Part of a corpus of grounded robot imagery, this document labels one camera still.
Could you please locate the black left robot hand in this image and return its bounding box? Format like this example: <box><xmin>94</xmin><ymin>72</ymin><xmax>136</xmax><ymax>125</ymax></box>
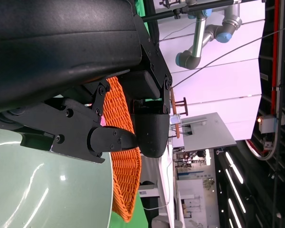
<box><xmin>0</xmin><ymin>0</ymin><xmax>173</xmax><ymax>164</ymax></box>

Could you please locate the grey-green round bowl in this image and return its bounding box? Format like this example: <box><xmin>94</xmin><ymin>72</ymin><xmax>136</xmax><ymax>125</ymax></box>
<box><xmin>0</xmin><ymin>128</ymin><xmax>114</xmax><ymax>228</ymax></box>

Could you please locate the orange wicker basket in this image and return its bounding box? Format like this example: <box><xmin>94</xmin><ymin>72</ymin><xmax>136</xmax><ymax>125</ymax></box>
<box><xmin>102</xmin><ymin>77</ymin><xmax>143</xmax><ymax>223</ymax></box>

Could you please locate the brown wooden stool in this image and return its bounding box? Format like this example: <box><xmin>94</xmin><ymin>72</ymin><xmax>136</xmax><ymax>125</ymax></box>
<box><xmin>170</xmin><ymin>87</ymin><xmax>188</xmax><ymax>140</ymax></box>

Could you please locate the grey monitor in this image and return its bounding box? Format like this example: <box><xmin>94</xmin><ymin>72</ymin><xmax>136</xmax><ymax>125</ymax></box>
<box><xmin>180</xmin><ymin>112</ymin><xmax>237</xmax><ymax>152</ymax></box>

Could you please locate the green tablecloth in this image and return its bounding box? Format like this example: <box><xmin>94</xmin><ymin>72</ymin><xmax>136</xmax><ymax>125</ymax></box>
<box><xmin>108</xmin><ymin>192</ymin><xmax>150</xmax><ymax>228</ymax></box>

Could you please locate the red ceiling pipe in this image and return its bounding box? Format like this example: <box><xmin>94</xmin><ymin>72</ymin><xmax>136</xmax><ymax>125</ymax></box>
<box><xmin>246</xmin><ymin>0</ymin><xmax>280</xmax><ymax>161</ymax></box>

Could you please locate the grey wall junction box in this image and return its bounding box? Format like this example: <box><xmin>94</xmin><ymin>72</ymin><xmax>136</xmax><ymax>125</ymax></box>
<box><xmin>258</xmin><ymin>116</ymin><xmax>280</xmax><ymax>134</ymax></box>

